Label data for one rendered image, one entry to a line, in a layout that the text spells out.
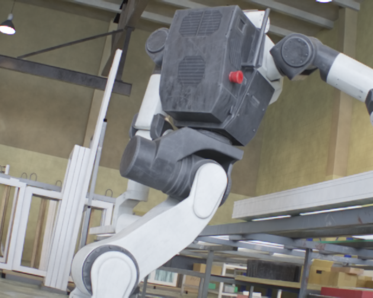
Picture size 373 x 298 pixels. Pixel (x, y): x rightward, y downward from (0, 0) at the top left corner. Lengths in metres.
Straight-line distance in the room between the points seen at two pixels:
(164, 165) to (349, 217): 0.54
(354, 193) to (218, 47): 0.52
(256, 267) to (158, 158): 2.64
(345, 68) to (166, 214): 0.58
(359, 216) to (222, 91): 0.50
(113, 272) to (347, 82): 0.74
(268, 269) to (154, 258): 2.64
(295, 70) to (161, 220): 0.50
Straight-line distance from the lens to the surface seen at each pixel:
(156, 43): 1.69
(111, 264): 1.31
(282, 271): 4.03
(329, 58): 1.47
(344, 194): 1.56
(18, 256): 8.52
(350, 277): 3.34
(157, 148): 1.40
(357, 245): 2.61
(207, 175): 1.42
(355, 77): 1.46
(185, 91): 1.45
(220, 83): 1.40
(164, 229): 1.40
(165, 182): 1.42
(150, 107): 1.65
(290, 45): 1.45
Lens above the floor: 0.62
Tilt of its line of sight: 13 degrees up
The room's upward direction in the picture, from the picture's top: 9 degrees clockwise
